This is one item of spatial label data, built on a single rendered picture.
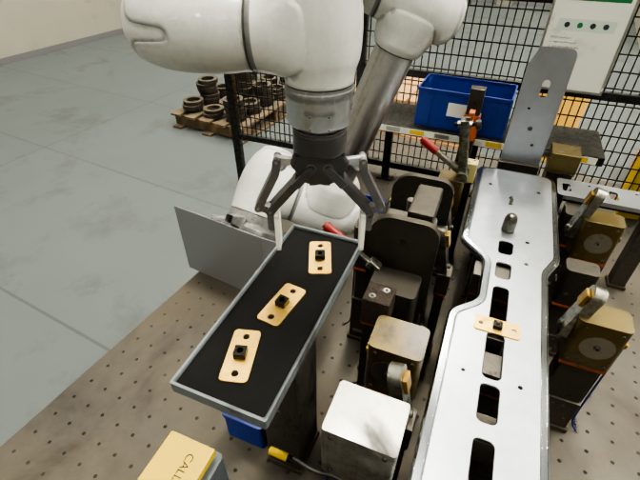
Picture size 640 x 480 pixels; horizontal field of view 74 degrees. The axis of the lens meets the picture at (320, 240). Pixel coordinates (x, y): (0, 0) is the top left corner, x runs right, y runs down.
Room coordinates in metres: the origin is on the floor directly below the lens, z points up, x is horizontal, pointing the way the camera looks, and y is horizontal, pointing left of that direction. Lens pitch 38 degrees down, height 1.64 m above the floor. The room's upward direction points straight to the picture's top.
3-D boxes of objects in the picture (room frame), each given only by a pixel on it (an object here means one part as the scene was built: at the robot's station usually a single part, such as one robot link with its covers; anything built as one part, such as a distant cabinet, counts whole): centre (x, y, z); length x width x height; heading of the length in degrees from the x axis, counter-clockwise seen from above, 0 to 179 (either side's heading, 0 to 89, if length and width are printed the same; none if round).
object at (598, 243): (0.83, -0.70, 0.87); 0.12 x 0.07 x 0.35; 68
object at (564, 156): (1.17, -0.74, 0.88); 0.08 x 0.08 x 0.36; 68
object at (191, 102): (4.11, 0.75, 0.22); 1.21 x 0.84 x 0.44; 150
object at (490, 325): (0.54, -0.34, 1.01); 0.08 x 0.04 x 0.01; 68
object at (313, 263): (0.56, 0.00, 1.17); 0.08 x 0.04 x 0.01; 0
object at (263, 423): (0.45, 0.06, 1.16); 0.37 x 0.14 x 0.02; 158
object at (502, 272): (0.70, -0.41, 0.84); 0.12 x 0.05 x 0.29; 68
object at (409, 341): (0.45, -0.12, 0.89); 0.12 x 0.08 x 0.38; 68
